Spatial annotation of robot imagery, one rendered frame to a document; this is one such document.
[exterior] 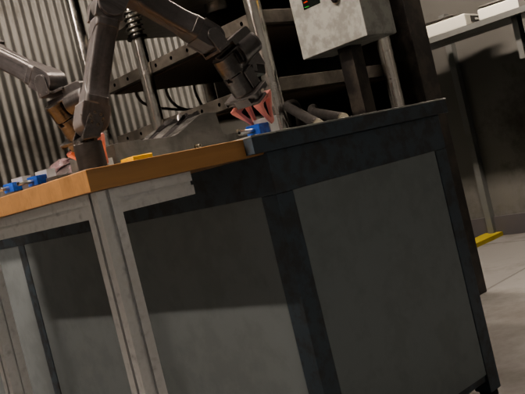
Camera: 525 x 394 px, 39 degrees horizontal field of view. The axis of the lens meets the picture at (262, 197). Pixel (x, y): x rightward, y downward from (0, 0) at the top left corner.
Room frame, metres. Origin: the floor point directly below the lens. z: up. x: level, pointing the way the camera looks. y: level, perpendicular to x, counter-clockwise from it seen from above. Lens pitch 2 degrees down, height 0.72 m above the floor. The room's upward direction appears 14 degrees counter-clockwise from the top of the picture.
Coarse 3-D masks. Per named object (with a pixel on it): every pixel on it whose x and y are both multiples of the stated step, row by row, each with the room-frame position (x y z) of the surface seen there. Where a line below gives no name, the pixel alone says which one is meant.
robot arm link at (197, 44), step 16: (112, 0) 1.65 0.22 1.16; (128, 0) 1.67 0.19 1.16; (144, 0) 1.70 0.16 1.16; (160, 0) 1.73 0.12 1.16; (160, 16) 1.73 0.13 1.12; (176, 16) 1.74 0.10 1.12; (192, 16) 1.76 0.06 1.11; (176, 32) 1.77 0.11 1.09; (192, 32) 1.75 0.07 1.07; (192, 48) 1.81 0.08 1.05; (208, 48) 1.79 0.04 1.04
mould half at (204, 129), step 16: (176, 128) 2.24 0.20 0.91; (192, 128) 2.20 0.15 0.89; (208, 128) 2.24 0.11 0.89; (112, 144) 2.02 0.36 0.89; (128, 144) 2.05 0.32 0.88; (144, 144) 2.09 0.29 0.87; (160, 144) 2.12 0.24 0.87; (176, 144) 2.16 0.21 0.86; (192, 144) 2.19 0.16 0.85; (208, 144) 2.23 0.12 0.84
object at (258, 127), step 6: (258, 120) 1.89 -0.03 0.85; (264, 120) 1.88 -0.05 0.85; (276, 120) 1.89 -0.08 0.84; (252, 126) 1.85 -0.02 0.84; (258, 126) 1.84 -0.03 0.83; (264, 126) 1.85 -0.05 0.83; (270, 126) 1.87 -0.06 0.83; (276, 126) 1.89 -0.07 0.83; (240, 132) 1.82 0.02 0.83; (246, 132) 1.82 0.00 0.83; (252, 132) 1.84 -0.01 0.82; (258, 132) 1.84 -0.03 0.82; (264, 132) 1.85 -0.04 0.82
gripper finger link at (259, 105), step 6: (264, 96) 1.83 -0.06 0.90; (270, 96) 1.86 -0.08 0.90; (240, 102) 1.83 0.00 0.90; (246, 102) 1.83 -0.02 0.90; (252, 102) 1.82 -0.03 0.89; (258, 102) 1.81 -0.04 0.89; (270, 102) 1.86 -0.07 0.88; (240, 108) 1.85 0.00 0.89; (258, 108) 1.82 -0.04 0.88; (264, 108) 1.83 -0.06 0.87; (270, 108) 1.86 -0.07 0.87; (264, 114) 1.84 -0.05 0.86; (270, 114) 1.87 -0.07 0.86; (270, 120) 1.86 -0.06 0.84
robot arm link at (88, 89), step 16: (96, 0) 1.65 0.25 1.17; (96, 16) 1.65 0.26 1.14; (112, 16) 1.66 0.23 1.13; (96, 32) 1.64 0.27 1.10; (112, 32) 1.66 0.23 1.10; (96, 48) 1.64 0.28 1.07; (112, 48) 1.66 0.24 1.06; (96, 64) 1.63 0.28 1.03; (96, 80) 1.63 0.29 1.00; (80, 96) 1.64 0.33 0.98; (96, 96) 1.62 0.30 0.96; (80, 112) 1.61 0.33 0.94; (80, 128) 1.62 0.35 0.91
